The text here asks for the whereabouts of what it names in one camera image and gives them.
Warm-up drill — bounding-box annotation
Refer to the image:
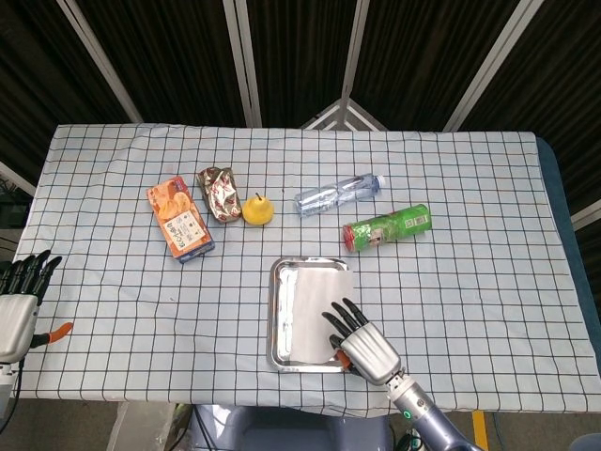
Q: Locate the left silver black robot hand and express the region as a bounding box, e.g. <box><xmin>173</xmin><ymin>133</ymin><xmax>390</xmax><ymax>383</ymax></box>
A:
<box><xmin>0</xmin><ymin>249</ymin><xmax>74</xmax><ymax>364</ymax></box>

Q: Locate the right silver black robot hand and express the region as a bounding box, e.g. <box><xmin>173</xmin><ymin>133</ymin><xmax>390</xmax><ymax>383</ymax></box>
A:
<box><xmin>321</xmin><ymin>298</ymin><xmax>406</xmax><ymax>387</ymax></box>

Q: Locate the translucent plastic sheet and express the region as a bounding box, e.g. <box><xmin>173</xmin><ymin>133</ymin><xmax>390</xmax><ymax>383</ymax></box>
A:
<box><xmin>293</xmin><ymin>267</ymin><xmax>355</xmax><ymax>365</ymax></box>

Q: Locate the silver metal tray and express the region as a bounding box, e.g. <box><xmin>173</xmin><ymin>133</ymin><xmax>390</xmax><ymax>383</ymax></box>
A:
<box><xmin>267</xmin><ymin>257</ymin><xmax>355</xmax><ymax>374</ymax></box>

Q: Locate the blue-grey robot torso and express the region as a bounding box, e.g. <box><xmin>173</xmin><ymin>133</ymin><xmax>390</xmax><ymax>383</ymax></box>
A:
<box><xmin>189</xmin><ymin>403</ymin><xmax>395</xmax><ymax>451</ymax></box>

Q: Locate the white grid-pattern tablecloth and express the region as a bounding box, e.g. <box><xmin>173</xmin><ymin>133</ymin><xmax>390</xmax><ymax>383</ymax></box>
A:
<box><xmin>8</xmin><ymin>123</ymin><xmax>593</xmax><ymax>419</ymax></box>

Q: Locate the green chips can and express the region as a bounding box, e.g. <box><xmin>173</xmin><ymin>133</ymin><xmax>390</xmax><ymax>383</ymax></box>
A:
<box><xmin>342</xmin><ymin>203</ymin><xmax>432</xmax><ymax>252</ymax></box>

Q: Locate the clear plastic water bottle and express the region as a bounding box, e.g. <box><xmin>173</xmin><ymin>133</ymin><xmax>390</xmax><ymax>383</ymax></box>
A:
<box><xmin>293</xmin><ymin>173</ymin><xmax>387</xmax><ymax>219</ymax></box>

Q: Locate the yellow pear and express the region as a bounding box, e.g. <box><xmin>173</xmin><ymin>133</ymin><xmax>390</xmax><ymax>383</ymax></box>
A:
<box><xmin>241</xmin><ymin>192</ymin><xmax>274</xmax><ymax>227</ymax></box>

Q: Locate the orange blue snack box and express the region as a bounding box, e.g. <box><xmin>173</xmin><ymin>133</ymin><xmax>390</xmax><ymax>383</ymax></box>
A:
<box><xmin>146</xmin><ymin>176</ymin><xmax>216</xmax><ymax>265</ymax></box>

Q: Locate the crumpled gold foil snack bag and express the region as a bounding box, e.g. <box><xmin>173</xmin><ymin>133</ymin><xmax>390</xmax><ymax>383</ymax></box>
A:
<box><xmin>195</xmin><ymin>165</ymin><xmax>243</xmax><ymax>225</ymax></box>

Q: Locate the white metal frame stand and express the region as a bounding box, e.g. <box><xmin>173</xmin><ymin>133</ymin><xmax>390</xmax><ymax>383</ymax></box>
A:
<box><xmin>300</xmin><ymin>97</ymin><xmax>389</xmax><ymax>132</ymax></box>

